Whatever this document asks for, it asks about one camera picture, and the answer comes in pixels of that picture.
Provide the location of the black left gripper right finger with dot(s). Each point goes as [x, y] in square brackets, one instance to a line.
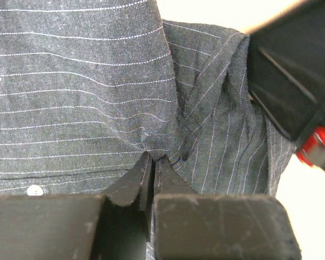
[188, 225]

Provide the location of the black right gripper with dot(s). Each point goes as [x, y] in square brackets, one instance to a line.
[286, 77]

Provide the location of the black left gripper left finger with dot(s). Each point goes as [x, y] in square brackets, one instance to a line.
[114, 224]

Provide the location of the black pinstriped long sleeve shirt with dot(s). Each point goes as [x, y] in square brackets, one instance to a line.
[87, 87]

